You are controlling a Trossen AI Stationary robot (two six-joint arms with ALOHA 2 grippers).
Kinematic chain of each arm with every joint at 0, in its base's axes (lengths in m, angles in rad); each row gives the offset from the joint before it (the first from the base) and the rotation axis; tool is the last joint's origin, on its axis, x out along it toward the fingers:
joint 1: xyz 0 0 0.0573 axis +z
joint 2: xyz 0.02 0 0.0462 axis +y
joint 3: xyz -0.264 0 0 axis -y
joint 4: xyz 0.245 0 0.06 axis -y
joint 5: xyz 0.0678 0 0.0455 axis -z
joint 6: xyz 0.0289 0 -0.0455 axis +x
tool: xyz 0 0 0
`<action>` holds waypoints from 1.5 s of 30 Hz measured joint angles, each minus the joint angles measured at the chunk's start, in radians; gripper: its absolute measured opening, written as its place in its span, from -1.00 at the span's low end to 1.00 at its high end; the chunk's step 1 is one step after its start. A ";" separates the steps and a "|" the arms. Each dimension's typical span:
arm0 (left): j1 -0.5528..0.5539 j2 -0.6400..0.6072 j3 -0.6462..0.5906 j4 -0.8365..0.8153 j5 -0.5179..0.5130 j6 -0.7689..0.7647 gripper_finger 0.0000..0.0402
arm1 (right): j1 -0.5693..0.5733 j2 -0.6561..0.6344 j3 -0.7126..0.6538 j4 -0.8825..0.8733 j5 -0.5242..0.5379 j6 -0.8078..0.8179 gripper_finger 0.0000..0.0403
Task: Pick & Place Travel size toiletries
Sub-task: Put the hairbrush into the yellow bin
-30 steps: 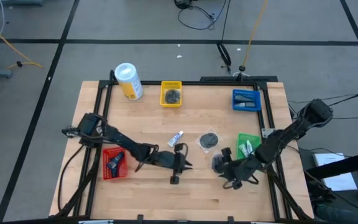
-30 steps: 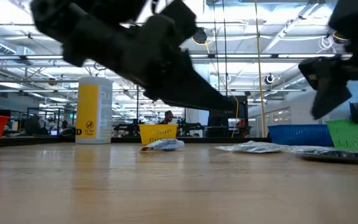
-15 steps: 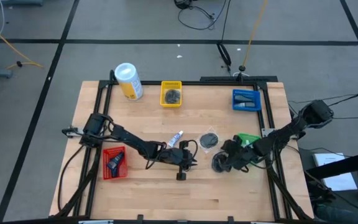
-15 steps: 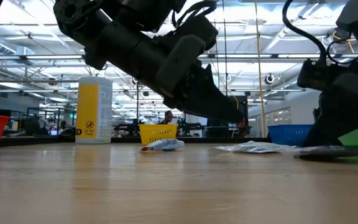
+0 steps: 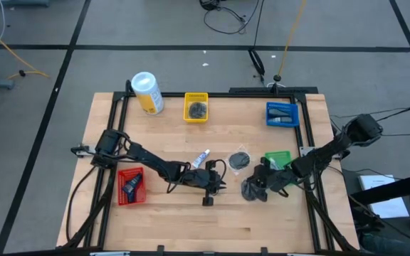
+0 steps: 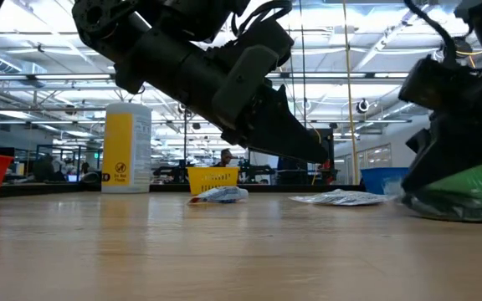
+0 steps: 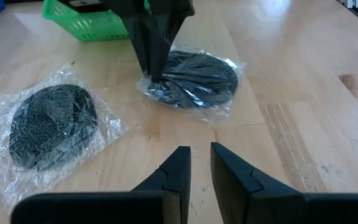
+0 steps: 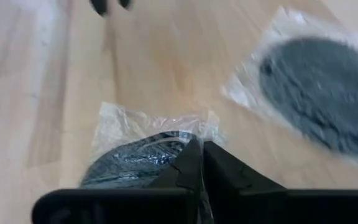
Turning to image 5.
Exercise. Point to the yellow white wipes canister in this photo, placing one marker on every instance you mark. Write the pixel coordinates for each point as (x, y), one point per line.
(148, 90)

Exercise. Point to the green plastic basket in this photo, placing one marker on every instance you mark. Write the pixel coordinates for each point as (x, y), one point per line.
(279, 155)

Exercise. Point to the blue plastic basket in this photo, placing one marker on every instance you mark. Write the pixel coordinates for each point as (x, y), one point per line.
(272, 106)

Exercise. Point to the white toothpaste tube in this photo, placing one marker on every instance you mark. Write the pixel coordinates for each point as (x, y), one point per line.
(200, 159)

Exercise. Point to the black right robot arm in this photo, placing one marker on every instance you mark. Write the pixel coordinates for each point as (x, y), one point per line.
(326, 153)

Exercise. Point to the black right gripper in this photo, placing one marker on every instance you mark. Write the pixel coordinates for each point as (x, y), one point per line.
(274, 179)

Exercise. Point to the black metal beam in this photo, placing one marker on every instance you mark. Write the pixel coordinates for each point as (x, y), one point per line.
(397, 186)

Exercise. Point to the black puff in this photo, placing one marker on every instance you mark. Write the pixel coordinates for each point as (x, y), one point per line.
(198, 110)
(249, 190)
(238, 160)

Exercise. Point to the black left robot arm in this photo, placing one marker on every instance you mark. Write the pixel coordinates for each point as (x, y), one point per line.
(144, 156)

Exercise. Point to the red plastic basket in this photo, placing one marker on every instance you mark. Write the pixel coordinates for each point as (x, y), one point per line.
(121, 177)

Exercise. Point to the small white tube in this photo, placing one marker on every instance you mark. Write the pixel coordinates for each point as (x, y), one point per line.
(273, 163)

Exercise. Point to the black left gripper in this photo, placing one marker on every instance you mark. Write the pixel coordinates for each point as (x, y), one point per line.
(203, 179)

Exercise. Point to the white paper booklet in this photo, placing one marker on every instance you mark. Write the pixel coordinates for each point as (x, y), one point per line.
(383, 195)

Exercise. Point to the dark purple sachet packet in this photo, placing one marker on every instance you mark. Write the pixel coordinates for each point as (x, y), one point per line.
(128, 193)

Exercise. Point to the black metal table frame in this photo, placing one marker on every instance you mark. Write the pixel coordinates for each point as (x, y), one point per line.
(244, 95)

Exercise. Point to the grey deodorant stick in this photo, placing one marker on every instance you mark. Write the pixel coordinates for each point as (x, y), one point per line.
(279, 121)

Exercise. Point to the yellow plastic basket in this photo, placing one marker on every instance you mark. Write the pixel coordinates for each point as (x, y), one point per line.
(187, 106)

